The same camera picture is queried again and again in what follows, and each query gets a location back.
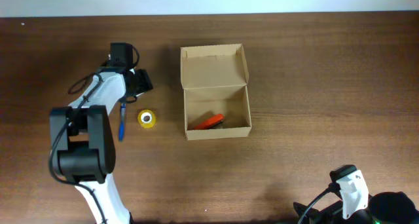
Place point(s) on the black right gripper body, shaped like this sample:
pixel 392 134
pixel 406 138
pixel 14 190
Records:
pixel 323 214

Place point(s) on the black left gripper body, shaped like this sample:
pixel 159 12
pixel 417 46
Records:
pixel 141 82

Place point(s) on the yellow tape roll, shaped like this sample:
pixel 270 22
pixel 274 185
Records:
pixel 146 118

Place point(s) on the brown cardboard box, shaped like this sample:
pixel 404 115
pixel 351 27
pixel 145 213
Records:
pixel 214 79

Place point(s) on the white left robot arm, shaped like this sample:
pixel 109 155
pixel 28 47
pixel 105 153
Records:
pixel 82 152

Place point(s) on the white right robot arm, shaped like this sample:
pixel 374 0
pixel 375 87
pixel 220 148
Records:
pixel 356 205

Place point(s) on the blue pen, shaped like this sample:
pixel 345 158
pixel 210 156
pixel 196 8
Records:
pixel 121 129

